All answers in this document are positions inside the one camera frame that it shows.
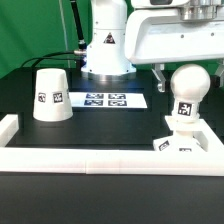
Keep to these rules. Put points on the white lamp base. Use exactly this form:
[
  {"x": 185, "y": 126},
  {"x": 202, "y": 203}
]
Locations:
[{"x": 182, "y": 138}]

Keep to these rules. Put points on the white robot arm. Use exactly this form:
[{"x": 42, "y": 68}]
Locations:
[{"x": 105, "y": 57}]

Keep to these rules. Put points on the white U-shaped frame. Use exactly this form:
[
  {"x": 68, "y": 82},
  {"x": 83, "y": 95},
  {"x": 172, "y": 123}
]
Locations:
[{"x": 48, "y": 160}]

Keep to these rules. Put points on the white lamp bulb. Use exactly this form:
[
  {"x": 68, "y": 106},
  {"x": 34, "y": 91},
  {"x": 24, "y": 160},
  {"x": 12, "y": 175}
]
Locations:
[{"x": 189, "y": 84}]

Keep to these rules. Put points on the white lamp shade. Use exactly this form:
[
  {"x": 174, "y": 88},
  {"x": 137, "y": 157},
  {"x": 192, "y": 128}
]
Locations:
[{"x": 52, "y": 102}]

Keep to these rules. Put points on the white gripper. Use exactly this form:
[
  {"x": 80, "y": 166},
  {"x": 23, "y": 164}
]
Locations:
[{"x": 164, "y": 31}]

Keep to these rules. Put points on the white marker sheet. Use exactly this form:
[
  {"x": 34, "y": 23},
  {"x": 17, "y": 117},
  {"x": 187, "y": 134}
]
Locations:
[{"x": 108, "y": 100}]

